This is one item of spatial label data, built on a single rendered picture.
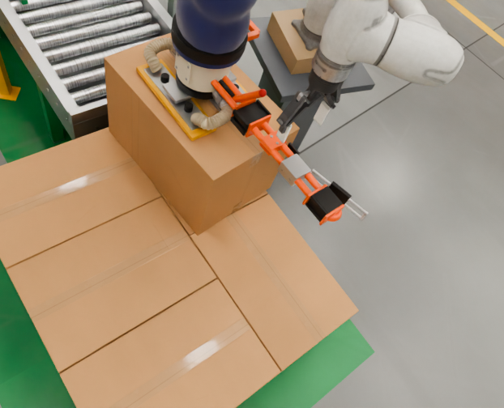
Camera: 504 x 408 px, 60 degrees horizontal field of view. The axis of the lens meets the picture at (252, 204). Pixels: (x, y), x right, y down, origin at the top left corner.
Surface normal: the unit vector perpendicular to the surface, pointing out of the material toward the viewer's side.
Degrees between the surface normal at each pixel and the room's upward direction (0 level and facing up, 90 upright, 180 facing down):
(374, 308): 0
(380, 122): 0
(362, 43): 87
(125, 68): 0
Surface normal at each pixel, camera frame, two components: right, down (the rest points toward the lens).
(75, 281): 0.23, -0.49
